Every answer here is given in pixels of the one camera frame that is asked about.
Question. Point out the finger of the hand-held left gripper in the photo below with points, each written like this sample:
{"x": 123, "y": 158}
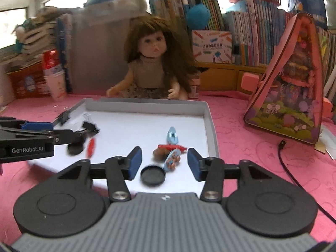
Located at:
{"x": 65, "y": 136}
{"x": 36, "y": 126}

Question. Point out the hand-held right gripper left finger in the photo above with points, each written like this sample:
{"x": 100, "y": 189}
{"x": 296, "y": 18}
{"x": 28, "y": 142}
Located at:
{"x": 135, "y": 162}

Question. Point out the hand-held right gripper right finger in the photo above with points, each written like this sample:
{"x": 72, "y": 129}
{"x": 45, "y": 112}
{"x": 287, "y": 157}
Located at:
{"x": 194, "y": 164}

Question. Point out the black round disc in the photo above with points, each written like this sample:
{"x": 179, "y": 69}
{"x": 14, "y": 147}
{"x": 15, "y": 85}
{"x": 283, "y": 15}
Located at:
{"x": 75, "y": 149}
{"x": 153, "y": 176}

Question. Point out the light blue hair clip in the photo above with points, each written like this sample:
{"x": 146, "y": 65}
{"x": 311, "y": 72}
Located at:
{"x": 172, "y": 136}
{"x": 172, "y": 160}

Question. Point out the brown nut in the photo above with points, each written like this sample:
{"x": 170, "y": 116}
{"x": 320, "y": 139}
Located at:
{"x": 159, "y": 154}

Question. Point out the red plastic clip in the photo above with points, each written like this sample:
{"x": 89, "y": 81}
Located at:
{"x": 174, "y": 147}
{"x": 91, "y": 148}

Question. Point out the black binder clip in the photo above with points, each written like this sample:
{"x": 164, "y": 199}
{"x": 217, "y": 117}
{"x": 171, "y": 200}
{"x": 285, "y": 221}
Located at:
{"x": 63, "y": 117}
{"x": 90, "y": 126}

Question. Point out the white cardboard tray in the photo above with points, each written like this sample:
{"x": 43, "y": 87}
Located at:
{"x": 136, "y": 126}

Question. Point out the white paper cup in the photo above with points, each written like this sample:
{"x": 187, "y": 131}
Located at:
{"x": 57, "y": 86}

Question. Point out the orange plastic basket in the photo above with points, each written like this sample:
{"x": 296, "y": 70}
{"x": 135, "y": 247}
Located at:
{"x": 23, "y": 81}

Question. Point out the blue upright books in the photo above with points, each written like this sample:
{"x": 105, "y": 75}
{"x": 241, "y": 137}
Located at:
{"x": 64, "y": 57}

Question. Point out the small brown jar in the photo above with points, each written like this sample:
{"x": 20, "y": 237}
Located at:
{"x": 195, "y": 89}

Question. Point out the stack of worn books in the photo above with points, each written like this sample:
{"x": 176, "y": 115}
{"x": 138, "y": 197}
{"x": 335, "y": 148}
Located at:
{"x": 31, "y": 36}

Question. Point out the wooden desk organizer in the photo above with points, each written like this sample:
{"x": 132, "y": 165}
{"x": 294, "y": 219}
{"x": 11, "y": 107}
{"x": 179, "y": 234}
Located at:
{"x": 218, "y": 77}

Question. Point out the grey storage box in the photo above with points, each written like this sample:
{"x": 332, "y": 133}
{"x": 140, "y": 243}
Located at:
{"x": 99, "y": 52}

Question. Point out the long-haired baby doll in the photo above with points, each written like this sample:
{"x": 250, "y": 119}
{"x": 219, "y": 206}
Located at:
{"x": 149, "y": 71}

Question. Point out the pink foam block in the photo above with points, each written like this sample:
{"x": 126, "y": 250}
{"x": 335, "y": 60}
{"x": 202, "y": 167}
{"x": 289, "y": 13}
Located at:
{"x": 249, "y": 82}

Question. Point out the pink house-shaped toy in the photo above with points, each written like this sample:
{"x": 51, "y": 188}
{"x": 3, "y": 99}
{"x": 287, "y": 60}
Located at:
{"x": 286, "y": 97}

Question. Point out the white printed cardboard box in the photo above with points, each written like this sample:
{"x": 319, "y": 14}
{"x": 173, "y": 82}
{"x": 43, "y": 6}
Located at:
{"x": 211, "y": 47}

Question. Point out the white paper sheet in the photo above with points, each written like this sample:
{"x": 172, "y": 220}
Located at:
{"x": 328, "y": 139}

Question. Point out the row of colourful books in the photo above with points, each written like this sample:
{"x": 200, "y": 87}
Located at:
{"x": 252, "y": 31}

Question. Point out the row of thin books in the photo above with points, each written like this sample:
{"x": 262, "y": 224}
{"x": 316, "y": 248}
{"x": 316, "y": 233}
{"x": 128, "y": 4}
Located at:
{"x": 173, "y": 8}

